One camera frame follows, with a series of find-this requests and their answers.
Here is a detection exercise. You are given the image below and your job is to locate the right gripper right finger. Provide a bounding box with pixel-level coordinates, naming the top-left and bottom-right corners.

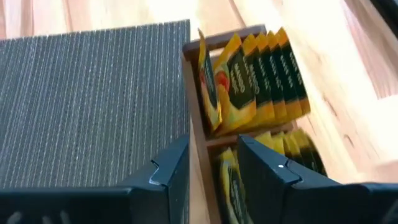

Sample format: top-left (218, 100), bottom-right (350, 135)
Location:
top-left (238, 135), bottom-right (398, 224)

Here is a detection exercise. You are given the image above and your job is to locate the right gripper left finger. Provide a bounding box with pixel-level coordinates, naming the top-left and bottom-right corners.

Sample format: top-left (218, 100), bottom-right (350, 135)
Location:
top-left (0, 135), bottom-right (190, 224)

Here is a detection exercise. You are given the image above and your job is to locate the yellow tea packet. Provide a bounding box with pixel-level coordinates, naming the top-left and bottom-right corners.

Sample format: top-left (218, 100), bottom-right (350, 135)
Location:
top-left (281, 129), bottom-right (304, 166)
top-left (292, 128), bottom-right (328, 177)

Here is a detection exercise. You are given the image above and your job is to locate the mango tea sachet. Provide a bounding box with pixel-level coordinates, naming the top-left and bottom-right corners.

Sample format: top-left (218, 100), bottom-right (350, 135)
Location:
top-left (197, 28), bottom-right (223, 132)

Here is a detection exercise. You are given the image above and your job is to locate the brown wooden tea organizer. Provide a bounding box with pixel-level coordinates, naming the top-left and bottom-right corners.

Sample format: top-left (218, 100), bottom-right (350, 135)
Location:
top-left (182, 24), bottom-right (299, 224)

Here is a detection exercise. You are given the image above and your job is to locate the dark grey woven placemat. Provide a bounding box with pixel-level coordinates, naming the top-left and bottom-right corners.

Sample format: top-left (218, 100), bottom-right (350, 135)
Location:
top-left (0, 19), bottom-right (191, 224)

